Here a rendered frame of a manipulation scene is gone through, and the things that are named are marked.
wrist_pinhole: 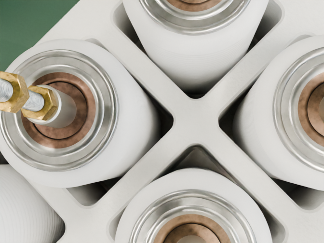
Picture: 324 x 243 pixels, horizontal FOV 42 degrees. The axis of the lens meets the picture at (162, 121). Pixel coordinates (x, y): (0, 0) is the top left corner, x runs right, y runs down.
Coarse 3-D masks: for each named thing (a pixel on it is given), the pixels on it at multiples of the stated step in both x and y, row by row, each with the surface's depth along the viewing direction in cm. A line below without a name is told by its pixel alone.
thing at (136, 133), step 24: (48, 48) 27; (72, 48) 26; (96, 48) 27; (120, 72) 26; (120, 96) 26; (144, 96) 32; (120, 120) 26; (144, 120) 30; (0, 144) 27; (120, 144) 26; (144, 144) 33; (24, 168) 26; (96, 168) 26; (120, 168) 30
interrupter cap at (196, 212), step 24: (192, 192) 25; (144, 216) 25; (168, 216) 25; (192, 216) 25; (216, 216) 24; (240, 216) 24; (144, 240) 25; (168, 240) 25; (216, 240) 25; (240, 240) 24
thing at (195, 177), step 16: (176, 176) 26; (192, 176) 25; (208, 176) 26; (224, 176) 35; (144, 192) 26; (160, 192) 25; (224, 192) 25; (240, 192) 25; (128, 208) 26; (144, 208) 25; (240, 208) 25; (256, 208) 25; (128, 224) 25; (256, 224) 25; (128, 240) 25; (256, 240) 24
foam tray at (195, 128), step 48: (96, 0) 34; (288, 0) 33; (192, 96) 44; (240, 96) 38; (192, 144) 35; (48, 192) 33; (96, 192) 40; (288, 192) 42; (96, 240) 32; (288, 240) 31
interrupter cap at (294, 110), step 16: (320, 48) 25; (304, 64) 25; (320, 64) 25; (288, 80) 25; (304, 80) 25; (320, 80) 25; (288, 96) 25; (304, 96) 25; (320, 96) 25; (272, 112) 25; (288, 112) 25; (304, 112) 25; (288, 128) 25; (304, 128) 25; (320, 128) 25; (288, 144) 24; (304, 144) 24; (320, 144) 24; (304, 160) 24; (320, 160) 24
